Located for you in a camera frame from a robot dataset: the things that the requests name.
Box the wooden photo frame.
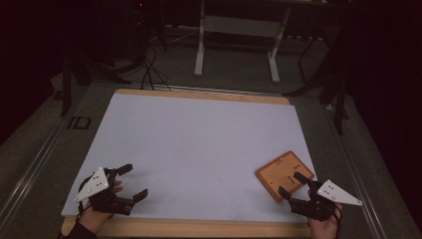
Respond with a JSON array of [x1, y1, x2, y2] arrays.
[[254, 149, 316, 204]]

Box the aluminium rail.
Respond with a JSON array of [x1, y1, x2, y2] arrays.
[[322, 104, 388, 239], [0, 106, 73, 220]]

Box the black floor cables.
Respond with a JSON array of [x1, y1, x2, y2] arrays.
[[140, 43, 172, 92]]

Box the black metal stand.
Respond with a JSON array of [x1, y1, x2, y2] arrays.
[[59, 49, 132, 118], [282, 31, 351, 135]]

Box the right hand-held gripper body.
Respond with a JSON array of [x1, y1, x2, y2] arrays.
[[289, 179, 363, 222]]

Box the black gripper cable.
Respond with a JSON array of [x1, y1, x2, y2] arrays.
[[77, 175, 94, 220], [332, 202, 343, 239]]

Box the person's left hand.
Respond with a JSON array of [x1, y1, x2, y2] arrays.
[[78, 179, 124, 235]]

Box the person's right hand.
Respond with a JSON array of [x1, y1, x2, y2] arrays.
[[307, 204, 343, 239]]

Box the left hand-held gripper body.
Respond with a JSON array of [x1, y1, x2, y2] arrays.
[[73, 166, 135, 216]]

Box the white metal desk frame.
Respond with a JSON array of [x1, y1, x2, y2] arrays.
[[193, 0, 294, 85]]

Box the black floor bracket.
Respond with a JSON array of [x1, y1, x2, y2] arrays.
[[67, 116, 93, 130]]

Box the white table mat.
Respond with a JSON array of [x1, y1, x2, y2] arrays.
[[61, 93, 318, 224]]

